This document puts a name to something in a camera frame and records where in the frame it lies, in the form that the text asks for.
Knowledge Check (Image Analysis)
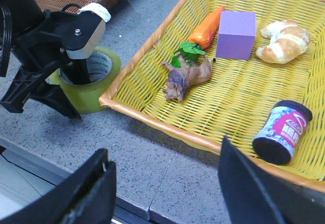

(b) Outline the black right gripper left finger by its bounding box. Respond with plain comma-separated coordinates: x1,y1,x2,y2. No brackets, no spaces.
1,148,116,223

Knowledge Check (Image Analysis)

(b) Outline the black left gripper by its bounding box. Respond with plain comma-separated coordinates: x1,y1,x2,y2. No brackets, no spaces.
1,10,99,119

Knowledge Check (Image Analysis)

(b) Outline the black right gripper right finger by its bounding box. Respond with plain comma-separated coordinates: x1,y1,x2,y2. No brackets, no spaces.
218,136,324,223

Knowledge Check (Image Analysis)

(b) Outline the yellow tape roll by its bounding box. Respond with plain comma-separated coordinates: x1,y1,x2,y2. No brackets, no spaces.
49,46,121,114

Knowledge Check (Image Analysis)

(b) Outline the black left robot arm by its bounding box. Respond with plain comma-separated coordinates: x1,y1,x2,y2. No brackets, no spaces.
1,0,108,119

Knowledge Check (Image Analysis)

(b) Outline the small printed can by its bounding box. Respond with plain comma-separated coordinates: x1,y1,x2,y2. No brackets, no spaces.
252,100,313,165

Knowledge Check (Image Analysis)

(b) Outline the yellow wicker basket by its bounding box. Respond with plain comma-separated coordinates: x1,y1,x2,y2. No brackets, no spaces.
100,0,324,192

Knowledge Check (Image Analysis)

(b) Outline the brown toy dinosaur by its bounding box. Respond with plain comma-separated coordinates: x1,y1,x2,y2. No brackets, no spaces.
161,52,216,101

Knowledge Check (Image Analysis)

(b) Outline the orange toy carrot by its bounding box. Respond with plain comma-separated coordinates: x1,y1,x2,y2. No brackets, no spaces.
171,6,225,68

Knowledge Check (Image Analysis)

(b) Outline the croissant bread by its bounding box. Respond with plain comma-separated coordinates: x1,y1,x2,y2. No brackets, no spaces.
255,19,310,64

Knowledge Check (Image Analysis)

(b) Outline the purple foam cube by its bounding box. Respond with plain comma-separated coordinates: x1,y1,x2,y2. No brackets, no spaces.
216,11,256,60

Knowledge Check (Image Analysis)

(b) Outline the beige wrist camera box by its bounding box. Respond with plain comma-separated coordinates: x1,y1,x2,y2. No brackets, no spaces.
62,17,106,59

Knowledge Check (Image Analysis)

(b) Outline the white cable wrap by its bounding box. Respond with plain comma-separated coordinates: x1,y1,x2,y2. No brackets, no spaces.
77,3,111,22

